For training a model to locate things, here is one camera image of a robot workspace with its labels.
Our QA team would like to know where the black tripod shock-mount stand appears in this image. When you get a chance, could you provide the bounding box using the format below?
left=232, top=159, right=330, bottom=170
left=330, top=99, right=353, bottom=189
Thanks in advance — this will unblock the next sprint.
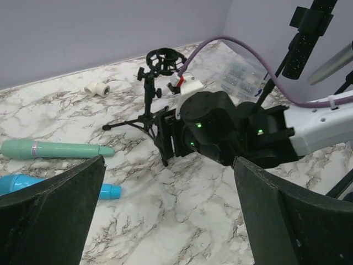
left=102, top=47, right=186, bottom=139

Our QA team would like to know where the clear plastic screw box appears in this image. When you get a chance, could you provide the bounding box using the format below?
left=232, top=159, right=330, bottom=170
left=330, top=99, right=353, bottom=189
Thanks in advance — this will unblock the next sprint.
left=218, top=55, right=268, bottom=102

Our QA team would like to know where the black round-base stand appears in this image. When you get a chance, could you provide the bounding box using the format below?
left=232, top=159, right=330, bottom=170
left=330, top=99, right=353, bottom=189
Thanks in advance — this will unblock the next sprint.
left=325, top=71, right=353, bottom=199
left=253, top=33, right=298, bottom=116

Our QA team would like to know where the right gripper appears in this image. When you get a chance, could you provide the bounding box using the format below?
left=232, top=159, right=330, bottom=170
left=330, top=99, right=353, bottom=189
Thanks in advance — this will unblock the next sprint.
left=153, top=107, right=193, bottom=167

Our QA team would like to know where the mint green microphone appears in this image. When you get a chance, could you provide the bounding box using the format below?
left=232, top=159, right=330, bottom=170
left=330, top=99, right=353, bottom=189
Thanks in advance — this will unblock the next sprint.
left=1, top=139, right=115, bottom=160

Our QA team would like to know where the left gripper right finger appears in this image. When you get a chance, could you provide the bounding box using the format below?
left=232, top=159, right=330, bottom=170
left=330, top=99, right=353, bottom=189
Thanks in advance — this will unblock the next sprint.
left=233, top=157, right=352, bottom=264

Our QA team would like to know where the grey microphone silver grille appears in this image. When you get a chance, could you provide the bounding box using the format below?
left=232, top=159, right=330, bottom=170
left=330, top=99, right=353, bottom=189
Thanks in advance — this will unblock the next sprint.
left=307, top=41, right=352, bottom=86

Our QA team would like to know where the black round-base stand front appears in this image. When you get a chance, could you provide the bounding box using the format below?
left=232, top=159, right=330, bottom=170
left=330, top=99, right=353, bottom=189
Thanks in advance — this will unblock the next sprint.
left=325, top=71, right=353, bottom=199

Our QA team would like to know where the blue microphone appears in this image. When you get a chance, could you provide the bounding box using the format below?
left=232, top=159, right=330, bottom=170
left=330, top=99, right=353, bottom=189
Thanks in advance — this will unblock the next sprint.
left=1, top=174, right=122, bottom=200

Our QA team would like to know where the white pipe elbow fitting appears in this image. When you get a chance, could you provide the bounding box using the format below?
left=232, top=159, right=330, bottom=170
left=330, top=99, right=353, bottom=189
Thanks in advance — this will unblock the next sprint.
left=83, top=82, right=110, bottom=98

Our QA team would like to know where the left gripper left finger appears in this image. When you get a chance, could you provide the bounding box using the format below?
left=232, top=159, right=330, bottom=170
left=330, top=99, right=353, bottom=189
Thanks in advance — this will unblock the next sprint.
left=1, top=155, right=106, bottom=265

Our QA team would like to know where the black microphone silver grille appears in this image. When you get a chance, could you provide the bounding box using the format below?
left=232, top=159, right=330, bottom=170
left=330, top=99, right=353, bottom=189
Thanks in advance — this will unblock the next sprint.
left=282, top=0, right=337, bottom=80

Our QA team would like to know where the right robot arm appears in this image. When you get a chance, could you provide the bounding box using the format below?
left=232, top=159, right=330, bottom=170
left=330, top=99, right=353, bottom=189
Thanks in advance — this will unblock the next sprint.
left=154, top=91, right=352, bottom=169

